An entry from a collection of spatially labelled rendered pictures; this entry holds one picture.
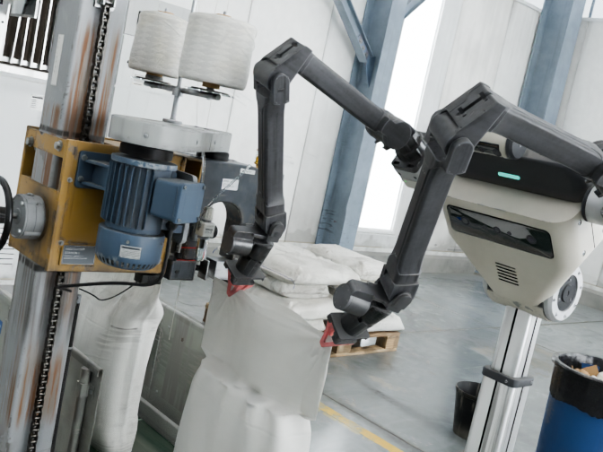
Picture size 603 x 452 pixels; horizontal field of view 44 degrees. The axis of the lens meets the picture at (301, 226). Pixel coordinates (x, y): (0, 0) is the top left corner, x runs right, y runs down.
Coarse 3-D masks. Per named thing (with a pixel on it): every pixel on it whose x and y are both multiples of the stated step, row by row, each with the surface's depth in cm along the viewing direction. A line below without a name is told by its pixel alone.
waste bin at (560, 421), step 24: (552, 360) 358; (576, 360) 377; (600, 360) 377; (552, 384) 358; (576, 384) 341; (600, 384) 333; (552, 408) 355; (576, 408) 342; (600, 408) 336; (552, 432) 352; (576, 432) 342; (600, 432) 338
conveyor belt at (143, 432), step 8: (144, 424) 256; (136, 432) 248; (144, 432) 250; (152, 432) 251; (136, 440) 243; (144, 440) 244; (152, 440) 245; (160, 440) 246; (136, 448) 237; (144, 448) 238; (152, 448) 239; (160, 448) 240; (168, 448) 242
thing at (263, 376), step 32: (224, 288) 202; (224, 320) 201; (256, 320) 185; (288, 320) 178; (224, 352) 200; (256, 352) 184; (288, 352) 178; (320, 352) 172; (192, 384) 197; (224, 384) 187; (256, 384) 183; (288, 384) 178; (320, 384) 172; (192, 416) 194; (224, 416) 184; (256, 416) 177; (288, 416) 177; (192, 448) 193; (224, 448) 183; (256, 448) 176; (288, 448) 176
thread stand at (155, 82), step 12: (192, 12) 185; (144, 84) 200; (156, 84) 195; (168, 84) 192; (180, 84) 188; (180, 96) 188; (204, 96) 180; (216, 96) 176; (228, 96) 176; (168, 120) 187
